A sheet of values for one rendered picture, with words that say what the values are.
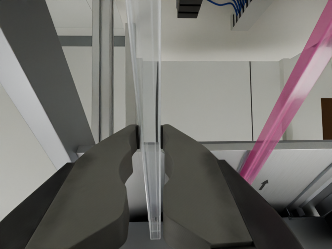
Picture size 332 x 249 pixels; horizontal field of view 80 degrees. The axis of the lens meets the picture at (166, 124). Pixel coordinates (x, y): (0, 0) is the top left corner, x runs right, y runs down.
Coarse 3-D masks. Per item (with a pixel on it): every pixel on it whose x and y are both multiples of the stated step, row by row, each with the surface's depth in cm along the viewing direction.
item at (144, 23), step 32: (128, 0) 8; (160, 0) 8; (128, 32) 8; (160, 32) 8; (160, 64) 9; (160, 96) 11; (160, 128) 12; (160, 160) 15; (160, 192) 18; (160, 224) 24
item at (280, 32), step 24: (120, 0) 49; (168, 0) 50; (216, 0) 50; (288, 0) 50; (312, 0) 50; (168, 24) 60; (192, 24) 60; (216, 24) 61; (264, 24) 61; (288, 24) 61; (312, 24) 61; (168, 48) 77; (192, 48) 77; (216, 48) 78; (240, 48) 78; (264, 48) 78; (288, 48) 78
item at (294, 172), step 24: (216, 144) 22; (240, 144) 22; (288, 144) 22; (312, 144) 22; (240, 168) 23; (264, 168) 24; (288, 168) 24; (312, 168) 24; (144, 192) 27; (264, 192) 28; (288, 192) 28; (312, 192) 29; (144, 216) 33
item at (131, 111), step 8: (128, 40) 59; (128, 48) 59; (128, 56) 58; (128, 64) 58; (280, 64) 90; (288, 64) 88; (128, 72) 58; (280, 72) 90; (288, 72) 88; (128, 80) 58; (280, 80) 90; (128, 88) 58; (280, 88) 90; (128, 96) 58; (128, 104) 58; (128, 112) 58; (136, 112) 60; (128, 120) 57; (136, 120) 60; (288, 128) 87; (288, 136) 87
